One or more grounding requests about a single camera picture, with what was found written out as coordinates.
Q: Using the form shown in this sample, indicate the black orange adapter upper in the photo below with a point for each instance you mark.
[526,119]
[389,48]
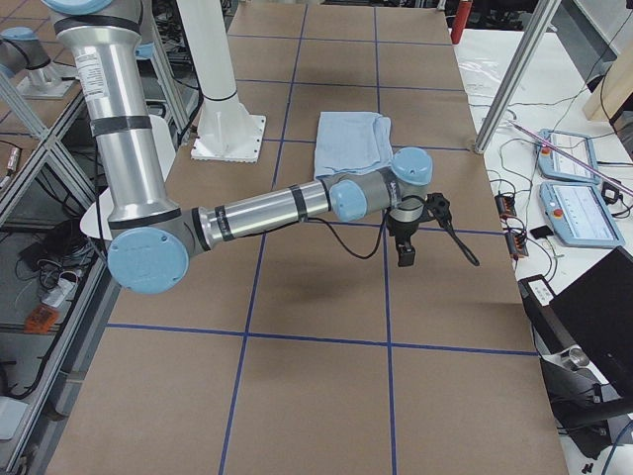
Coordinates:
[505,206]

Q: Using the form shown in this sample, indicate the aluminium frame post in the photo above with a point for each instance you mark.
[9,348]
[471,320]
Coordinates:
[530,40]

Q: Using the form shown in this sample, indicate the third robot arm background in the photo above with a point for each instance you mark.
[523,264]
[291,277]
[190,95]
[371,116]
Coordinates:
[22,51]

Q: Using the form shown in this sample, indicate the black orange adapter lower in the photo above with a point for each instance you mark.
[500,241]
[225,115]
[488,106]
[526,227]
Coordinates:
[516,244]

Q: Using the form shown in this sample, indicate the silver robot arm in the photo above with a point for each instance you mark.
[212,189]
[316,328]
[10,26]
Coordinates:
[153,239]

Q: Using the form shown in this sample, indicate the red bottle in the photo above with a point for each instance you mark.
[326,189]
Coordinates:
[460,20]

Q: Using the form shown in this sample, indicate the upper blue teach pendant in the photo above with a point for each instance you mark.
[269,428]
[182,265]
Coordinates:
[552,165]

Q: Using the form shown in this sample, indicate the black orange adapter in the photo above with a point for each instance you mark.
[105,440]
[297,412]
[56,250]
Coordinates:
[505,206]
[516,244]

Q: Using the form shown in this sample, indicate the black laptop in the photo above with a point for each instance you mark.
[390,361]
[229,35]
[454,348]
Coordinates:
[594,312]

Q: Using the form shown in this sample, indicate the blue teach pendant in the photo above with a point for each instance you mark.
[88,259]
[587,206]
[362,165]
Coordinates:
[552,165]
[578,216]

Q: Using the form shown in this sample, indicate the lower blue teach pendant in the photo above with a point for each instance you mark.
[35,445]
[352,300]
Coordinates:
[578,216]

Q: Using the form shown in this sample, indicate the orange box under table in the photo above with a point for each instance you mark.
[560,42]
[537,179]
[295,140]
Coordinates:
[40,320]

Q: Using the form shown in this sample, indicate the white plastic chair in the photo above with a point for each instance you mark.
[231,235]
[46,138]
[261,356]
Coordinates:
[137,163]

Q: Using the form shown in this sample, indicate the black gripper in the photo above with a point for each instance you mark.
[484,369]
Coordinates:
[402,233]

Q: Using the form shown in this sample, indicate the light blue button shirt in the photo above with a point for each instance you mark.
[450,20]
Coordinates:
[352,142]

